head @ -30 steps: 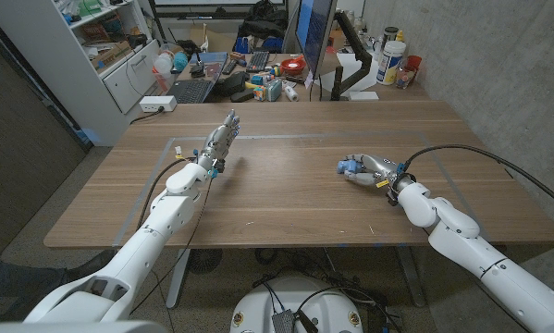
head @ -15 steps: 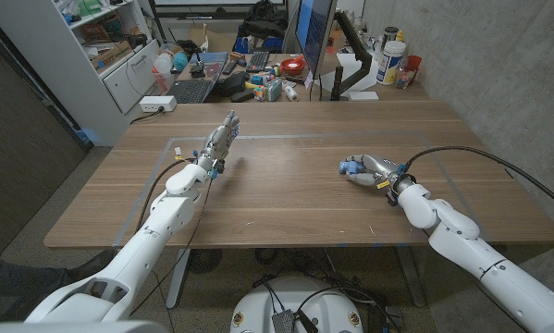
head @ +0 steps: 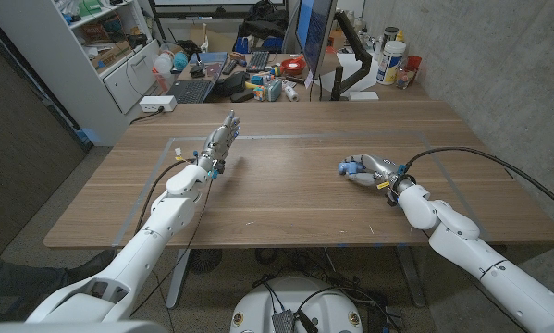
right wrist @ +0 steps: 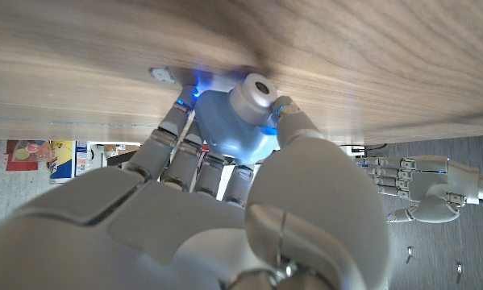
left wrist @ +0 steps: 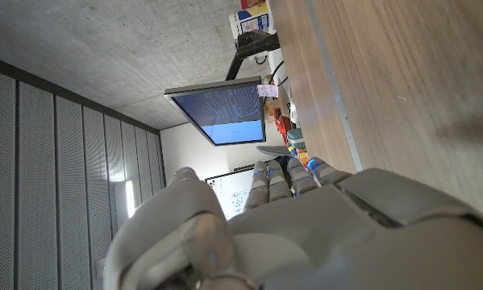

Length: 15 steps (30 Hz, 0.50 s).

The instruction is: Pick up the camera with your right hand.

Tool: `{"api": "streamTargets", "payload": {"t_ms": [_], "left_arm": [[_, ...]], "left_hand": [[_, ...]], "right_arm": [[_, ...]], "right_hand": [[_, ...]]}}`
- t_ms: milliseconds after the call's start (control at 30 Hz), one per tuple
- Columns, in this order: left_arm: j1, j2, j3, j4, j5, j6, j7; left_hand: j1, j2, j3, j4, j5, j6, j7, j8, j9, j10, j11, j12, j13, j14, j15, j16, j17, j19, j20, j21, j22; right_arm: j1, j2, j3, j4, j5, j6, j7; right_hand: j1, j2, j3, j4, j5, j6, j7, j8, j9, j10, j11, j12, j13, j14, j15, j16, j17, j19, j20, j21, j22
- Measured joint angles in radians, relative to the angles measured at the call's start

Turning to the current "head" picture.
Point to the black pouch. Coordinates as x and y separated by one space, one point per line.
235 83

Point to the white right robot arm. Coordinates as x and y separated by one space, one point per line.
461 240

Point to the teal small box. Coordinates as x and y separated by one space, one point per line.
274 89

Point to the wooden back desk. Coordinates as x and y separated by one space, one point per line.
397 92

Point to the grey metal table leg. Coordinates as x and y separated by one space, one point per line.
410 277
177 282

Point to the black laptop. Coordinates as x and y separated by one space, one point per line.
191 90

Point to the cardboard box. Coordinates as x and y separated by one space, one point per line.
110 54

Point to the white shelf cabinet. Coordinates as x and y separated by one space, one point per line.
73 69

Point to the black computer monitor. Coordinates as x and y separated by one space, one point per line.
316 32

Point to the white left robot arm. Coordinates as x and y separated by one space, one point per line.
142 250

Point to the red plastic cup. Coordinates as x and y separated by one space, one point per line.
413 62

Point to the white small roll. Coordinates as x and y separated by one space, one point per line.
291 93

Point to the black round floor fan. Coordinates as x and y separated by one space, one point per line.
205 260

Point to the black flat case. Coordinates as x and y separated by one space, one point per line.
242 95

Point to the yellow bottle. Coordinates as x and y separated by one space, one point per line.
400 36

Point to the white power strip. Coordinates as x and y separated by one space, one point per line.
158 103

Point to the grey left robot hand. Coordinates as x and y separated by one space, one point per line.
218 145

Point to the blue toy camera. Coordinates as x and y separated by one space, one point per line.
346 167

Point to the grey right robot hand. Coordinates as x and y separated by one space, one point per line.
383 171

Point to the black keyboard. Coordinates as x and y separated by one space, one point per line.
258 61

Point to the white paper sheet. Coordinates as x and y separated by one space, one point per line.
350 65

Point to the white flat box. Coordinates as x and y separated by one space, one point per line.
363 95

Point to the white robot torso base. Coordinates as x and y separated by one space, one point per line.
323 310

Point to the black bag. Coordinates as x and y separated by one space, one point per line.
262 20

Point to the person leg dark trousers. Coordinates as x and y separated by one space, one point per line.
27 282

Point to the red bowl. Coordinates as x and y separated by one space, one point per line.
292 67

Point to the teal yarn ball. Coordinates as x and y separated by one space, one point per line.
180 60

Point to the colourful cube toy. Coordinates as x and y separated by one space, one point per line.
259 93

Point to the white wipes canister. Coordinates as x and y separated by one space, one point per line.
390 62

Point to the clear plastic jug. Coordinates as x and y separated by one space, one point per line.
163 62

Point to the blue plastic crate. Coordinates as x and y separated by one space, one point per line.
272 44

